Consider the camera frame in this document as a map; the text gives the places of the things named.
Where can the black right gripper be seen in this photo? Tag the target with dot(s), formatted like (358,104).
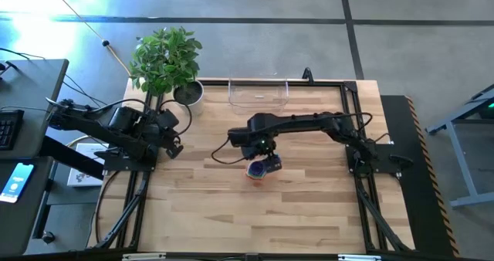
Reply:
(251,139)

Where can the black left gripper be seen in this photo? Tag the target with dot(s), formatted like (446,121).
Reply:
(164,124)

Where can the blue plastic measuring cup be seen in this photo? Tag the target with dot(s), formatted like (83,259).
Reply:
(250,173)

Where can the red plastic measuring cup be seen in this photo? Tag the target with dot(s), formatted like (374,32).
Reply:
(252,176)

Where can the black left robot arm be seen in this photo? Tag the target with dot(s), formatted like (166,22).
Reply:
(96,129)

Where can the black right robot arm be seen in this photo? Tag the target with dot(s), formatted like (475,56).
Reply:
(308,121)

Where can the clear plastic basket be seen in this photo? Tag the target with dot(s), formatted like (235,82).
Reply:
(258,97)

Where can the white plant pot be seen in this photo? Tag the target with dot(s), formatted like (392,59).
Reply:
(189,95)

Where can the green leafy plant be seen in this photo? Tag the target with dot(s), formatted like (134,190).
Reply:
(166,60)

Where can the white printed booklet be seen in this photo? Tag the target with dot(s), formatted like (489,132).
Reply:
(83,172)

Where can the black office desk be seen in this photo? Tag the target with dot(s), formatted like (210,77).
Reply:
(31,91)

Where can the black hazard-striped floor mat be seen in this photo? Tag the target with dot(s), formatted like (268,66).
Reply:
(420,168)

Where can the smartphone with blue screen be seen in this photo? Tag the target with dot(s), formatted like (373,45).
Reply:
(16,182)

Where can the black keyboard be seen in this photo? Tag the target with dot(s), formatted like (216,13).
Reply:
(8,129)

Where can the black lower desk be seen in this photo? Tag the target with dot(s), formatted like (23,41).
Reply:
(19,222)

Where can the grey metal table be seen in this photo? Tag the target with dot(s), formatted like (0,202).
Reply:
(459,153)

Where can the black clamp bracket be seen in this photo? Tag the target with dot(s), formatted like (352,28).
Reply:
(307,75)

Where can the black metal rig frame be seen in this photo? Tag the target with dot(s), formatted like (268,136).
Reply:
(363,199)

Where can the silver metal bracket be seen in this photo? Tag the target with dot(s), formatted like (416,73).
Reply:
(359,257)
(143,256)

